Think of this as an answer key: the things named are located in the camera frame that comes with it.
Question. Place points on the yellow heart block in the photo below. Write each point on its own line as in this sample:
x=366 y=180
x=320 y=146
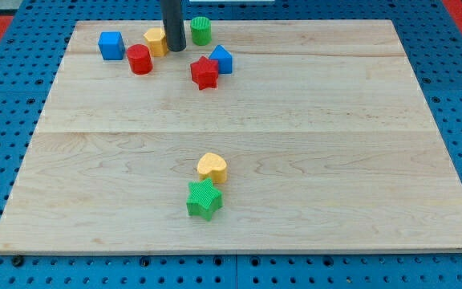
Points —
x=213 y=166

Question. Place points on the blue triangle block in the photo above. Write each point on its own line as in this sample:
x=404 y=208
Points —
x=224 y=59

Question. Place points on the light wooden board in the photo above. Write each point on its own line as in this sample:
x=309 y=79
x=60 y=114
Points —
x=330 y=144

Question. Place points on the blue cube block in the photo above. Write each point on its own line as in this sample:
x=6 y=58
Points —
x=111 y=45

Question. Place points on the green cylinder block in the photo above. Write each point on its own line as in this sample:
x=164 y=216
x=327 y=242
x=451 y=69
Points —
x=201 y=30

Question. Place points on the yellow hexagon block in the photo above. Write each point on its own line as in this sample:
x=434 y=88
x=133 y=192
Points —
x=155 y=39

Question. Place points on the green star block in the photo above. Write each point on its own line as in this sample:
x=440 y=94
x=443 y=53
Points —
x=204 y=199

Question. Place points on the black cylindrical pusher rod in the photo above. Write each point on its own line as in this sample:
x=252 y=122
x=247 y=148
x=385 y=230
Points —
x=173 y=21

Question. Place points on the red cylinder block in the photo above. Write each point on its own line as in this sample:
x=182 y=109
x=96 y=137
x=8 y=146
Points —
x=139 y=59

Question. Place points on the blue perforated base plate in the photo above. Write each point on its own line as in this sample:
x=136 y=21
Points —
x=30 y=54

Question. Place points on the red star block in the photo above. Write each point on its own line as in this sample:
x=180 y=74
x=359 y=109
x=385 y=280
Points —
x=205 y=72

